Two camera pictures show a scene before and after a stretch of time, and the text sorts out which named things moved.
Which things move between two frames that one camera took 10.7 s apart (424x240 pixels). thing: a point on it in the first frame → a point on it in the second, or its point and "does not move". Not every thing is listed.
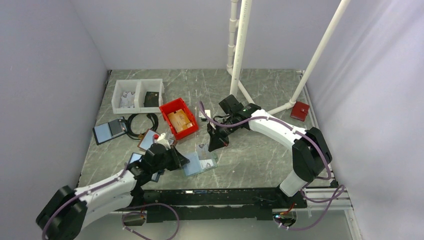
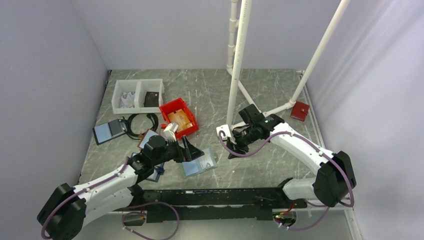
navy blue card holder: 155,177 does not move
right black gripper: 218,140 → 237,148
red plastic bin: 173,107 does not move
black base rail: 215,204 does not move
